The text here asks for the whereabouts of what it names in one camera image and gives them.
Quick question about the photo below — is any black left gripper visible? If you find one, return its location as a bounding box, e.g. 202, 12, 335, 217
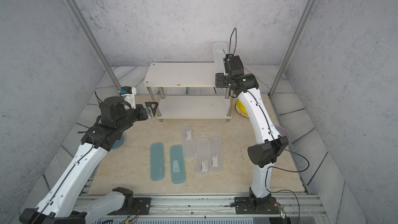
114, 100, 159, 133

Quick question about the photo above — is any translucent pencil case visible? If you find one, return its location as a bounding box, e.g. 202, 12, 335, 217
181, 126, 196, 160
209, 136, 223, 173
195, 138, 210, 174
212, 42, 228, 73

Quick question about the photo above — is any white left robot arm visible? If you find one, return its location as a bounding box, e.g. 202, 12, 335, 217
19, 94, 158, 224

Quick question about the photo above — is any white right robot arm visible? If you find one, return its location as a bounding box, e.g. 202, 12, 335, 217
215, 54, 289, 212

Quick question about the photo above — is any white two-tier shelf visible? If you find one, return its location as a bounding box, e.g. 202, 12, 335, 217
144, 62, 233, 122

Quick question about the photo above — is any teal pencil case left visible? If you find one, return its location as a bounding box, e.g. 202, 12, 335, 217
150, 142, 165, 181

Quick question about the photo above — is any teal pencil case labelled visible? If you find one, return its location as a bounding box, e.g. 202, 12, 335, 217
170, 145, 186, 185

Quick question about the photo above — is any blue round plate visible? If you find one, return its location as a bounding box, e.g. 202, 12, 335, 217
112, 135, 124, 149

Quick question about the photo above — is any patterned round plate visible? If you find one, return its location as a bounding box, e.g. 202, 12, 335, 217
235, 100, 249, 119

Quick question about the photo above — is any lilac bowl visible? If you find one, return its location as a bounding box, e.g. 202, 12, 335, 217
276, 126, 290, 140

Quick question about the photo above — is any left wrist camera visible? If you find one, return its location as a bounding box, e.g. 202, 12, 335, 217
120, 86, 137, 109

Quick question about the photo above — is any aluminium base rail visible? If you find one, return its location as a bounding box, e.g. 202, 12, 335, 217
71, 192, 330, 224

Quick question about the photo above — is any right aluminium frame post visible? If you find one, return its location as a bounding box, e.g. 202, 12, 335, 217
268, 0, 317, 99

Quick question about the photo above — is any aluminium frame post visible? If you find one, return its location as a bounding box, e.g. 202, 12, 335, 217
268, 0, 317, 99
64, 0, 121, 90

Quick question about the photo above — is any left aluminium frame post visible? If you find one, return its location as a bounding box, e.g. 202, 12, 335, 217
64, 0, 121, 90

